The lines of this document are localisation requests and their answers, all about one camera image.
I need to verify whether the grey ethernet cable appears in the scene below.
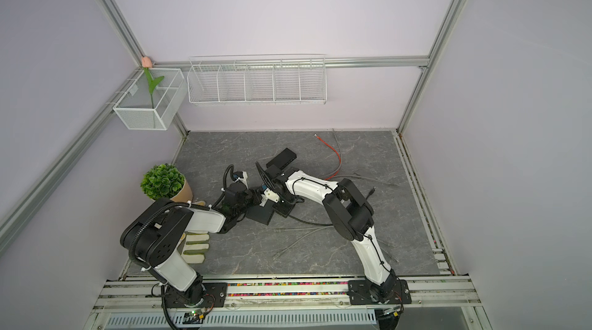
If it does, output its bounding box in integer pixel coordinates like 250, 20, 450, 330
272, 225, 352, 259
323, 128, 399, 188

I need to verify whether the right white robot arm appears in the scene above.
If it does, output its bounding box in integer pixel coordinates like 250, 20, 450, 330
257, 166, 402, 304

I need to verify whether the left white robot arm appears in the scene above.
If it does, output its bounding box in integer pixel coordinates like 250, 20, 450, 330
120, 181, 263, 293

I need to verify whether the beige plant pot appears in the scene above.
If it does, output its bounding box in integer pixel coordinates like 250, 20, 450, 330
171, 181, 194, 203

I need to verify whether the yellow white work glove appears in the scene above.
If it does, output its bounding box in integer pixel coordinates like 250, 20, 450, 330
177, 208, 210, 265

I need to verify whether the green artificial plant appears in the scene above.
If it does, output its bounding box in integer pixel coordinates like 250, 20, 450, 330
140, 164, 186, 200

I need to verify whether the white mesh square basket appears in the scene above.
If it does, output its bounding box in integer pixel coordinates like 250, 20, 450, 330
113, 68, 188, 131

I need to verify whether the pink artificial tulip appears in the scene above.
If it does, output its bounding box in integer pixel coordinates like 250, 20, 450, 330
141, 57, 164, 109

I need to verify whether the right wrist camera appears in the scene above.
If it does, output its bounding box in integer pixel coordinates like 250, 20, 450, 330
260, 188, 281, 207

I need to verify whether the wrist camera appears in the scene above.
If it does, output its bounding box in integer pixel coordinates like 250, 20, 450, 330
231, 171, 248, 185
260, 188, 281, 207

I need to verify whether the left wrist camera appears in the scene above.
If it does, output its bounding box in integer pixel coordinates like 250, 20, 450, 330
231, 171, 248, 185

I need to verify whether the small ribbed black switch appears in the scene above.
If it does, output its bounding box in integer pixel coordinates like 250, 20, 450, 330
266, 148, 297, 170

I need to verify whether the black cable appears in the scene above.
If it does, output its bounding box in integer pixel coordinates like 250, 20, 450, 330
288, 213, 334, 228

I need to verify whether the red ethernet cable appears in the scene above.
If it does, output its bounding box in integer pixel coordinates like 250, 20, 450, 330
313, 133, 343, 181

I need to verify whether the white wire long basket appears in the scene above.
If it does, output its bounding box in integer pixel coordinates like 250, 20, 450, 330
187, 54, 328, 105

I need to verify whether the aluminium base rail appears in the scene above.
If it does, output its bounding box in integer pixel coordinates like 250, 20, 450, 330
84, 275, 492, 329

